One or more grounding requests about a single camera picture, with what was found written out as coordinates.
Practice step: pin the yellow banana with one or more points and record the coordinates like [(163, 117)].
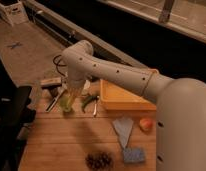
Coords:
[(73, 94)]

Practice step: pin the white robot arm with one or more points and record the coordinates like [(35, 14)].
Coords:
[(181, 105)]

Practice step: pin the white paper cup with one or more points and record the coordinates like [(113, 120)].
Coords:
[(86, 87)]

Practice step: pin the green paper cup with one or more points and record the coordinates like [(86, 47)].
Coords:
[(65, 104)]

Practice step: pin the metal spoon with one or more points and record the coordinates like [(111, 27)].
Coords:
[(96, 106)]

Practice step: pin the yellow plastic bin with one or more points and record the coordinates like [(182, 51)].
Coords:
[(117, 98)]

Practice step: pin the blue folded cloth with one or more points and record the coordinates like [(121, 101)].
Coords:
[(123, 127)]

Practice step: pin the orange peach fruit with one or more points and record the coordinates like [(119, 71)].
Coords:
[(146, 124)]

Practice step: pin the wooden cutting board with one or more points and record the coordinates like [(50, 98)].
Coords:
[(61, 142)]

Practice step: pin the blue sponge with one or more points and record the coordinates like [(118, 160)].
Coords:
[(133, 155)]

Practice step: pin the bunch of dark grapes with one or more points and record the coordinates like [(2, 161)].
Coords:
[(99, 161)]

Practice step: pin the black chair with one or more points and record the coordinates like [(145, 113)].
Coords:
[(14, 113)]

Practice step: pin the white cardboard box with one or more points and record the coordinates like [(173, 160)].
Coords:
[(14, 13)]

